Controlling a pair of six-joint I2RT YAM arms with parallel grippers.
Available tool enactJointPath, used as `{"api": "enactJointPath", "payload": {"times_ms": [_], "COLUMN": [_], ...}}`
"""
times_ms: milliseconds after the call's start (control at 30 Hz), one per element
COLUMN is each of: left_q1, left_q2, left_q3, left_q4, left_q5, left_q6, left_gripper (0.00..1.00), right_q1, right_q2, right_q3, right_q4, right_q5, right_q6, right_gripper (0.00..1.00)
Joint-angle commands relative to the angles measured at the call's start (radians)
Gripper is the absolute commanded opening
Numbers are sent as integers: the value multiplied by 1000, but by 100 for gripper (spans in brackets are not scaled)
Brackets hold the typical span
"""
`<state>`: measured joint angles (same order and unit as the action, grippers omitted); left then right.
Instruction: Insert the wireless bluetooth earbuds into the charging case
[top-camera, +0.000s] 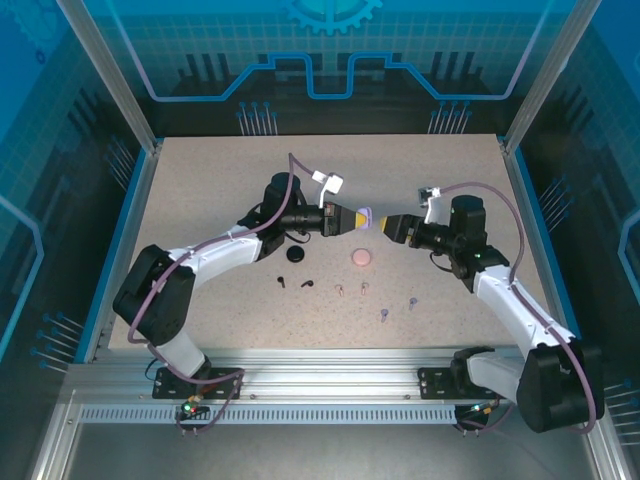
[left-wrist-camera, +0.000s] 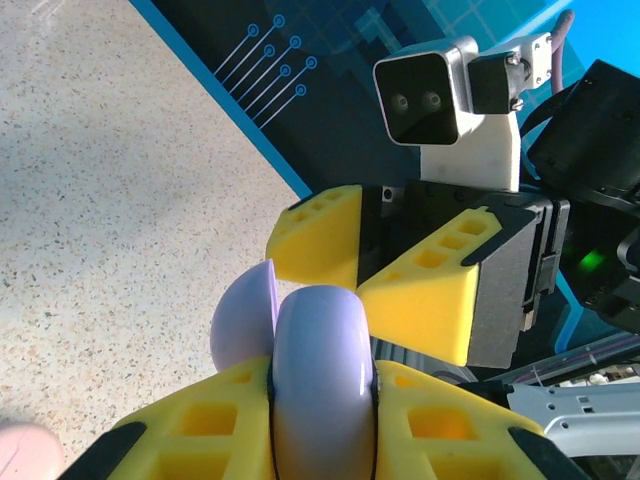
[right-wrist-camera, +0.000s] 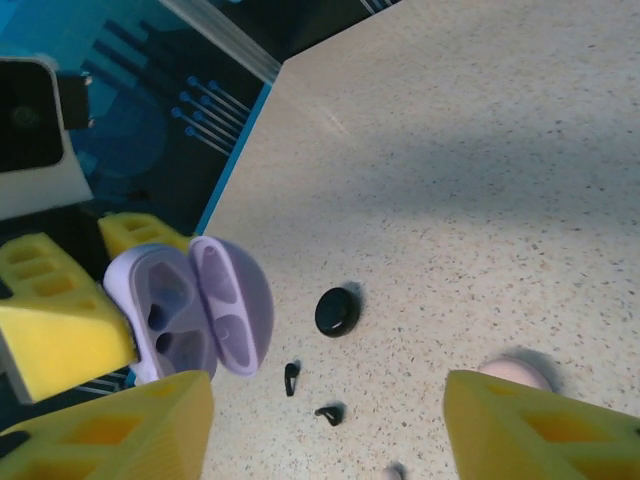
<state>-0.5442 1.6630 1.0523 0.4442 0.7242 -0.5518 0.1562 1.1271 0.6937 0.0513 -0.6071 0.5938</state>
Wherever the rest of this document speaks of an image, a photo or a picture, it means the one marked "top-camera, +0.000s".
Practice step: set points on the purple earbud charging case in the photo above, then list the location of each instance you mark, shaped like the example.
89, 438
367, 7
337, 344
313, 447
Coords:
370, 218

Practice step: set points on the black earbud charging case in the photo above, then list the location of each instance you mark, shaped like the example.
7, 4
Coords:
295, 254

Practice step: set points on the pink earbud charging case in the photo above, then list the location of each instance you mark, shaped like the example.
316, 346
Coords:
361, 257

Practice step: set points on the small silver screw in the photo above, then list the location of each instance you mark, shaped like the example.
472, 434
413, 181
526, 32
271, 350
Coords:
364, 287

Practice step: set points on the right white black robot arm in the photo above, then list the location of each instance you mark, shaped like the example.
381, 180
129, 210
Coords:
560, 385

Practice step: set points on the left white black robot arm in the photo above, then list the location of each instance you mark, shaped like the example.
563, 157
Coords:
150, 295

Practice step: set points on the blue table edge trim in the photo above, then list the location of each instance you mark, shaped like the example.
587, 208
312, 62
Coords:
114, 250
550, 250

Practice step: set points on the aluminium side rail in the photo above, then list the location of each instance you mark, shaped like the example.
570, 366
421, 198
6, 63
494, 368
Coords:
126, 250
536, 250

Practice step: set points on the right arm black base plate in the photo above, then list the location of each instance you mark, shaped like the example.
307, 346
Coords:
430, 382

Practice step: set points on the aluminium frame cross rail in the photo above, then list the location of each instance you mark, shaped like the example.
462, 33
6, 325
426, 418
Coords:
325, 380

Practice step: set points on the aluminium corner post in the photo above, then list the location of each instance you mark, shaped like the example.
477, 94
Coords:
115, 75
545, 75

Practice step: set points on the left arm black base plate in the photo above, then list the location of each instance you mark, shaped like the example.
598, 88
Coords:
160, 389

